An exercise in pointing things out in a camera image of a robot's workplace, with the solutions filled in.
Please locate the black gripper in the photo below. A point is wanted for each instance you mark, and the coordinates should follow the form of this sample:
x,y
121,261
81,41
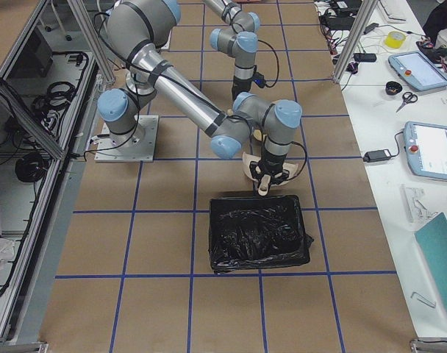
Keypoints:
x,y
270,162

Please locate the white plastic dustpan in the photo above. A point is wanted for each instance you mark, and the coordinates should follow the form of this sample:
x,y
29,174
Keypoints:
x,y
263,190

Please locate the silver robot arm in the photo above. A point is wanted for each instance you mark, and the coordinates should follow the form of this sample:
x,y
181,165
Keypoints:
x,y
137,30
238,41

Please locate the black bag lined bin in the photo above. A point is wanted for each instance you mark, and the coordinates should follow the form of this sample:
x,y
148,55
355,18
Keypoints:
x,y
257,233

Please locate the black power adapter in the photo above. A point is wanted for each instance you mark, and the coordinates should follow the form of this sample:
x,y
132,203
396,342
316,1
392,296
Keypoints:
x,y
374,156

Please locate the small black bowl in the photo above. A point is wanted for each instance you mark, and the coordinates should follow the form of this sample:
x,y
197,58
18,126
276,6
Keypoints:
x,y
393,88

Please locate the blue teach pendant near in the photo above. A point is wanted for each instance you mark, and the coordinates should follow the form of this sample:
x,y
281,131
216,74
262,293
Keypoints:
x,y
426,149

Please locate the blue teach pendant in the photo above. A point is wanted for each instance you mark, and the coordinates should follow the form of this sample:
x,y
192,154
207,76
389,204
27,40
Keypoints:
x,y
418,71
426,149

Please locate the blue teach pendant far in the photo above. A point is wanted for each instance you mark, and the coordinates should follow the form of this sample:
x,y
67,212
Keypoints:
x,y
418,71

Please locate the yellow tape roll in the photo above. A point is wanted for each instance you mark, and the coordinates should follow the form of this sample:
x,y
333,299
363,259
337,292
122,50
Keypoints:
x,y
395,39

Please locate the teal notebook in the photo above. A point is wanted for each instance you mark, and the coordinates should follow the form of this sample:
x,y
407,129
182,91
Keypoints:
x,y
432,239

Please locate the black handled scissors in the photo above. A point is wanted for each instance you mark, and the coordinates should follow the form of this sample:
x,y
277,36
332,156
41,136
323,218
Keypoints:
x,y
407,98

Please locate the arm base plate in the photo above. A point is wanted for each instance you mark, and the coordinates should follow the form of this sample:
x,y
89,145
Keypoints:
x,y
134,147

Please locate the aluminium frame post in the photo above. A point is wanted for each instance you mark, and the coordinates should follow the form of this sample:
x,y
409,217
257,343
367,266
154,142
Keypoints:
x,y
361,21

